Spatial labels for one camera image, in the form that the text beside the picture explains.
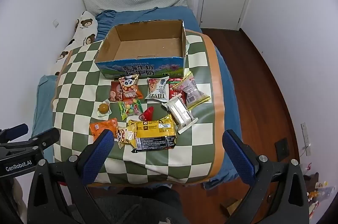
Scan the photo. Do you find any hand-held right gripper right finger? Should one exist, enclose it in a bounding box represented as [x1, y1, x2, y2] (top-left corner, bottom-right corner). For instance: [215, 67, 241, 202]
[222, 130, 311, 224]

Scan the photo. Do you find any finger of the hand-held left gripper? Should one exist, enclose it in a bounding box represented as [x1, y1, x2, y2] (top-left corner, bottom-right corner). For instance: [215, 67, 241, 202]
[0, 128, 61, 158]
[0, 123, 29, 145]

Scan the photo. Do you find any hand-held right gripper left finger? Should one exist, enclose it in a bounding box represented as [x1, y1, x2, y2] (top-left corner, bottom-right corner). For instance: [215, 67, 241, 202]
[26, 129, 115, 224]

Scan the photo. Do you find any orange snack packet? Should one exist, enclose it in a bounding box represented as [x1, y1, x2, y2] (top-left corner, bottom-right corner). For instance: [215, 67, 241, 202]
[89, 118, 118, 142]

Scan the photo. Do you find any small red yellow snack packet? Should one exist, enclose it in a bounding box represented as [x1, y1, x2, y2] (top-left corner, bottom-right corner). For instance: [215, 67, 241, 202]
[116, 125, 138, 149]

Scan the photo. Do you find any green colourful candy bag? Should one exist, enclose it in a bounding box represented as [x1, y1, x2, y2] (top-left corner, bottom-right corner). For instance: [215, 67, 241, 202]
[118, 98, 144, 121]

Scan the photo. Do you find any large yellow black snack packet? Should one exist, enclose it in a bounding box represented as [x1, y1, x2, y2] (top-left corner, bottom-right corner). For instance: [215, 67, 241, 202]
[127, 115, 177, 153]

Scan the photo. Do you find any brown snack packet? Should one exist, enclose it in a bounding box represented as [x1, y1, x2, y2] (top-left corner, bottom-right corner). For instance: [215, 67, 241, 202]
[109, 81, 124, 102]

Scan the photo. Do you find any yellow panda mushroom snack packet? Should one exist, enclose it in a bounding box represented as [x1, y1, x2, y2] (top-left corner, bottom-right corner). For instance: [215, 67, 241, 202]
[118, 74, 144, 100]

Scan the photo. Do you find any white biscuit pack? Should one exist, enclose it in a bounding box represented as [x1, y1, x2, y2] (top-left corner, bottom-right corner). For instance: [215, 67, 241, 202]
[162, 97, 198, 134]

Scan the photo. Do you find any white pizza print snack packet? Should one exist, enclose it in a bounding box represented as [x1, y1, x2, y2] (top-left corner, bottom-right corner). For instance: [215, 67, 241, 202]
[145, 76, 170, 101]

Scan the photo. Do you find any red green striped snack packet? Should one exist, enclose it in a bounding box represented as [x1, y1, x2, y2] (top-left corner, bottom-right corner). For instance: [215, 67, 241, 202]
[168, 78, 188, 100]

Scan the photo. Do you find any cardboard box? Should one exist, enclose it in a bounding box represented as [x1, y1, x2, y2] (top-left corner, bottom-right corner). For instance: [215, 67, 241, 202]
[94, 19, 188, 80]

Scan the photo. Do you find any clear wrapped yolk pastry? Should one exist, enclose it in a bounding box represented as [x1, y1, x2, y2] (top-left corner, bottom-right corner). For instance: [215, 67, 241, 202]
[95, 99, 111, 117]

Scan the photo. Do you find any black flat square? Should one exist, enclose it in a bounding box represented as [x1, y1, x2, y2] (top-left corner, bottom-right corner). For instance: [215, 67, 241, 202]
[275, 137, 291, 161]

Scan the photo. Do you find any small cardboard piece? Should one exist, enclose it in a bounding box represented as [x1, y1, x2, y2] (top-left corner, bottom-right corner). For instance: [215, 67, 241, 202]
[220, 198, 242, 216]

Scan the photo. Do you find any green white checkered mat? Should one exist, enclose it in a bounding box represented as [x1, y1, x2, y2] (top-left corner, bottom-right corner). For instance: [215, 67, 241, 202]
[51, 30, 226, 185]

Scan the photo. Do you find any small red wrapped candy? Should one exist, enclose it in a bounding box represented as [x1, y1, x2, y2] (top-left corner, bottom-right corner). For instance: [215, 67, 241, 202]
[139, 106, 154, 122]

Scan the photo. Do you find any white power strip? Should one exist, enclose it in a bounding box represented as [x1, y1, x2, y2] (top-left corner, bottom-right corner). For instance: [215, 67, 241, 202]
[300, 122, 311, 156]

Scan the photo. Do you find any blue pillow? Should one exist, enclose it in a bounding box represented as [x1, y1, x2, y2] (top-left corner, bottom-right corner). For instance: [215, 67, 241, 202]
[32, 6, 245, 190]

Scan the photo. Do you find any colourful clutter pile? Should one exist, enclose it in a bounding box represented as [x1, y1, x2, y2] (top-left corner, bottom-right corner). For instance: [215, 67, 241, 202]
[304, 163, 336, 216]

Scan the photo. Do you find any bear print blanket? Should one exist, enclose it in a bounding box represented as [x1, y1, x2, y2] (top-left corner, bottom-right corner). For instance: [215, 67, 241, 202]
[50, 11, 99, 76]

